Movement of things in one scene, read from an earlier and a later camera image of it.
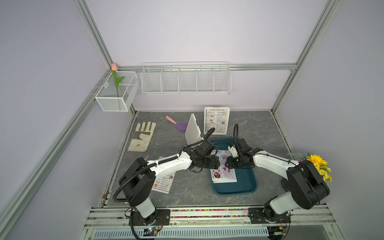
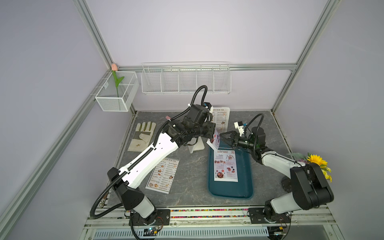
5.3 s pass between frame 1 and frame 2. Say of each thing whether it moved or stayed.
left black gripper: moved
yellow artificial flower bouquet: stayed
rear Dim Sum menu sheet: stayed
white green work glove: stayed
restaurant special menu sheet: moved
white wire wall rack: stayed
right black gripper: moved
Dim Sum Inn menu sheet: stayed
